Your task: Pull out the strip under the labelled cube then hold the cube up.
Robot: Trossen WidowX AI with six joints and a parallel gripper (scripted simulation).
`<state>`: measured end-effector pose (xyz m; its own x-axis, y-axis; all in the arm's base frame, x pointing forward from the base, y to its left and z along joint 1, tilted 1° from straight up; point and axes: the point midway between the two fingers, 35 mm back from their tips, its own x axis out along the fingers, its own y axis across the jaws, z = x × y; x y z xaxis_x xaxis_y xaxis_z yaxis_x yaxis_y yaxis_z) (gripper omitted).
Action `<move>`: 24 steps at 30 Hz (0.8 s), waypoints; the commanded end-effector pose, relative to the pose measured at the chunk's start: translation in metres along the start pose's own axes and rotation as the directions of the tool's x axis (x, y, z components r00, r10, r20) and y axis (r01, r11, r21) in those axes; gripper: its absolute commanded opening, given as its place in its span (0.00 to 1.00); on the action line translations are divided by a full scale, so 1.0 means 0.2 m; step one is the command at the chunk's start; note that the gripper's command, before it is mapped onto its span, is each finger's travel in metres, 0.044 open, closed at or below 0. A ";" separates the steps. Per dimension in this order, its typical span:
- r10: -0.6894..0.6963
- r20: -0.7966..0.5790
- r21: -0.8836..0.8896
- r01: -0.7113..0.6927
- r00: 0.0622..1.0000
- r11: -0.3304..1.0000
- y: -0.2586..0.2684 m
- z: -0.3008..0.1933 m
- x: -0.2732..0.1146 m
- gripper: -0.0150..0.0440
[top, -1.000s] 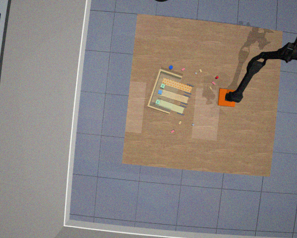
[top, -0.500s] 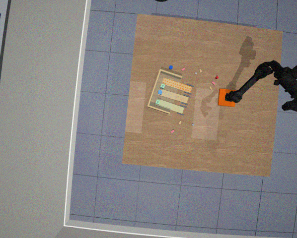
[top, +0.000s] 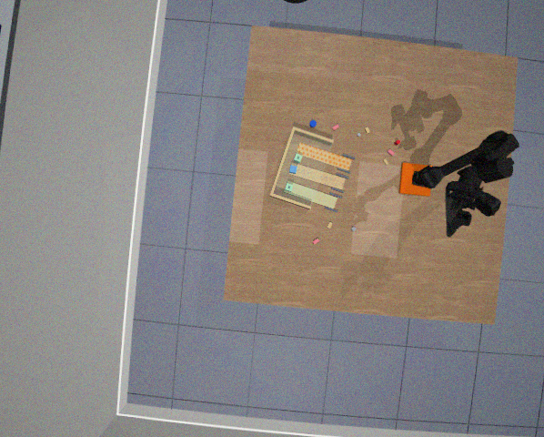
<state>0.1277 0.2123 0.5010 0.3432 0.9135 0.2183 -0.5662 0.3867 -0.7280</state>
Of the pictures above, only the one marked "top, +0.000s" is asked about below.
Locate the pale yellow strip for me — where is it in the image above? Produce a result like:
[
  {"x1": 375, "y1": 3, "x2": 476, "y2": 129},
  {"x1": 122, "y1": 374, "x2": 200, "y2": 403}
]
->
[{"x1": 314, "y1": 191, "x2": 337, "y2": 209}]

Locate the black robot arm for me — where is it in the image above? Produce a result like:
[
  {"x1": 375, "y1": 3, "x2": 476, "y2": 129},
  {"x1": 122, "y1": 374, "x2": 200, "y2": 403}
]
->
[{"x1": 412, "y1": 131, "x2": 519, "y2": 217}]

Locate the orange dotted flat strip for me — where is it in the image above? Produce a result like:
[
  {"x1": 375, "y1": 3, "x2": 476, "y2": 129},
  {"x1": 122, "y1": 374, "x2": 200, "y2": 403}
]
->
[{"x1": 327, "y1": 152, "x2": 351, "y2": 170}]

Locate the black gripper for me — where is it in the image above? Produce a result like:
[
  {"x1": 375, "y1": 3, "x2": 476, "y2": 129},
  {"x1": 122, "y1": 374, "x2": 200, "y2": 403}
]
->
[{"x1": 445, "y1": 178, "x2": 479, "y2": 238}]

